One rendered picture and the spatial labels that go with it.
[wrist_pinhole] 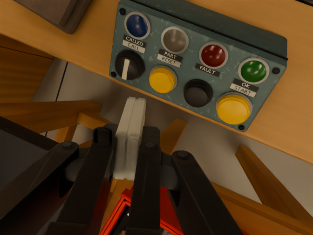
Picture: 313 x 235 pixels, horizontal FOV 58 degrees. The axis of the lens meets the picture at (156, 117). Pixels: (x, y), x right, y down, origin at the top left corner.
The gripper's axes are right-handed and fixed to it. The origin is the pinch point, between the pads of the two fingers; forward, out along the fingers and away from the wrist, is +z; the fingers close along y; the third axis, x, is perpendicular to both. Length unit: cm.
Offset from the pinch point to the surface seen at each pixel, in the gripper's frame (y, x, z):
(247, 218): 15.8, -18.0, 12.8
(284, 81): 13.9, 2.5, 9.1
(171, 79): 2.8, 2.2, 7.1
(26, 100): -54, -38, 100
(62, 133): -30, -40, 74
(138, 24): -0.5, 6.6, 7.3
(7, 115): -31, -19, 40
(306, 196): 67, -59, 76
